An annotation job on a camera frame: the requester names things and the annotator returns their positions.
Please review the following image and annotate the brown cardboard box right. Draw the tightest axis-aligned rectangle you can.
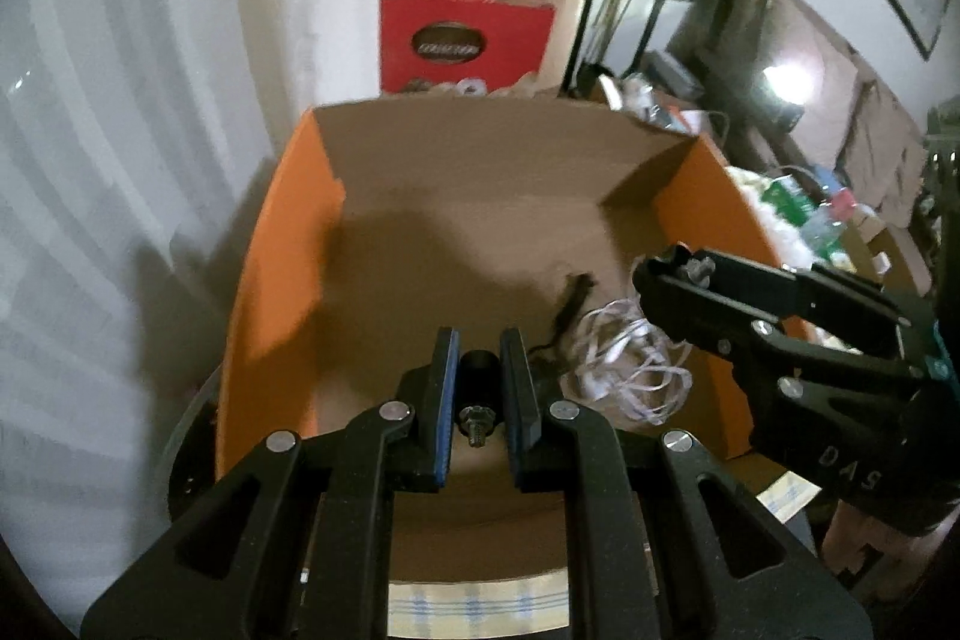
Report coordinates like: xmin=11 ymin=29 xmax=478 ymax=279
xmin=841 ymin=214 xmax=932 ymax=296

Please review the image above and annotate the red collection box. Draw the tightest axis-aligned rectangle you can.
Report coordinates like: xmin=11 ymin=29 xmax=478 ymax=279
xmin=379 ymin=0 xmax=555 ymax=92

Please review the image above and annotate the white coiled cable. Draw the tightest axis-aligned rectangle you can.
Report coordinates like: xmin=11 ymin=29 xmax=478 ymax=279
xmin=559 ymin=297 xmax=695 ymax=428

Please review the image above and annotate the yellow plaid cloth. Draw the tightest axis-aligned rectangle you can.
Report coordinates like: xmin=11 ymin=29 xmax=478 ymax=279
xmin=387 ymin=494 xmax=569 ymax=638

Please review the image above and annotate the orange cardboard box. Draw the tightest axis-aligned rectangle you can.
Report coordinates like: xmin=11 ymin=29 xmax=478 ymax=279
xmin=214 ymin=97 xmax=815 ymax=585

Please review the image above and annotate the brown sofa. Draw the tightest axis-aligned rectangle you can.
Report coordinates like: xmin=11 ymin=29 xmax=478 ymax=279
xmin=669 ymin=0 xmax=926 ymax=229

